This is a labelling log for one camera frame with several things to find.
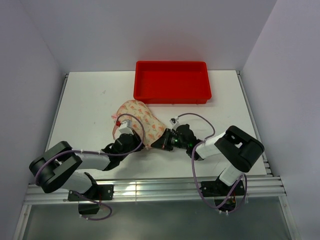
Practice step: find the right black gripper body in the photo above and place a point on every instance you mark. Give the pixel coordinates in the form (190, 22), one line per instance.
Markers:
(175, 141)

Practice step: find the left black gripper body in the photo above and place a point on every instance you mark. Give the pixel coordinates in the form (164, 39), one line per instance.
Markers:
(135, 142)

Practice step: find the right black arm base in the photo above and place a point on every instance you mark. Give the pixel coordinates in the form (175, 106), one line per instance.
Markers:
(227, 199)

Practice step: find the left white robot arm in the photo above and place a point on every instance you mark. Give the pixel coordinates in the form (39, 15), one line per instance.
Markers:
(59, 167)

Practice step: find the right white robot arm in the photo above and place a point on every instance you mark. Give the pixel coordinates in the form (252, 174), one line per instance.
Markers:
(239, 148)

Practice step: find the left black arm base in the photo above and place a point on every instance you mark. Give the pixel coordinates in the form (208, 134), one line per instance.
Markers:
(90, 202)

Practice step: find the red plastic tray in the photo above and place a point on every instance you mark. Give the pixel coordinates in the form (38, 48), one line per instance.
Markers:
(172, 82)

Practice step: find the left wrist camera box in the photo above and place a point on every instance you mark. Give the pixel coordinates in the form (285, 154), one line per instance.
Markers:
(125, 127)

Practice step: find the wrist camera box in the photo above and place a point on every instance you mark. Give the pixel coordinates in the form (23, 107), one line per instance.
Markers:
(174, 123)
(125, 127)

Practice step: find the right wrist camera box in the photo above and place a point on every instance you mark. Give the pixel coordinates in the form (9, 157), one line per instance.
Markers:
(174, 123)

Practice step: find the aluminium frame rail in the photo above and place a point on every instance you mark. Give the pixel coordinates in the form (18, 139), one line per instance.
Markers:
(162, 208)

